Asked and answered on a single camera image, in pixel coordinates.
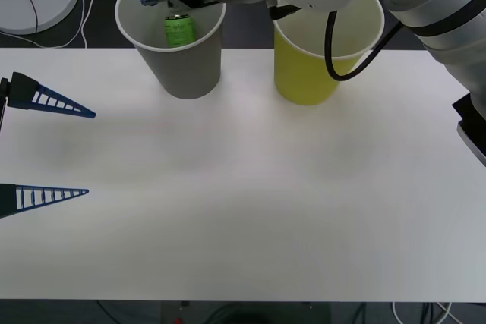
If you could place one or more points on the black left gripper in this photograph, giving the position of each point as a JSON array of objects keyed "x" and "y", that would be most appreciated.
[{"x": 4, "y": 90}]

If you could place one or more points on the green bottle with black cap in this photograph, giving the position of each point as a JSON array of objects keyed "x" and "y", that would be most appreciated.
[{"x": 178, "y": 32}]

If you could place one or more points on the grey plastic bin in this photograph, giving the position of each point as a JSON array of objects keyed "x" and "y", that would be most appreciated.
[{"x": 190, "y": 73}]

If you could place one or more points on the yellow-green plastic bin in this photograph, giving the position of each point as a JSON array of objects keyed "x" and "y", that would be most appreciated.
[{"x": 303, "y": 81}]

